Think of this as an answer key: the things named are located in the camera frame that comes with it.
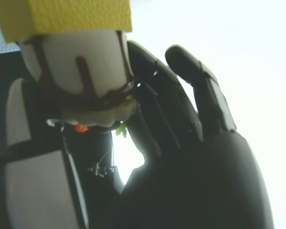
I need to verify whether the chocolate drip toy cake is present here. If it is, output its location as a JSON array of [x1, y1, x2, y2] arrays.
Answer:
[[16, 30, 142, 139]]

